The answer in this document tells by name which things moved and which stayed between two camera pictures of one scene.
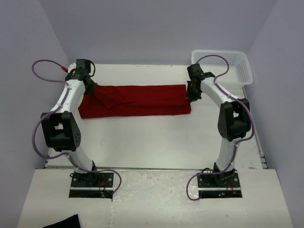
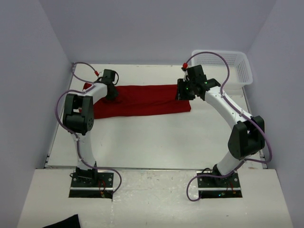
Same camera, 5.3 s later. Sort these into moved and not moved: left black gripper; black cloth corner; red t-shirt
Moved: left black gripper
Not moved: black cloth corner; red t-shirt
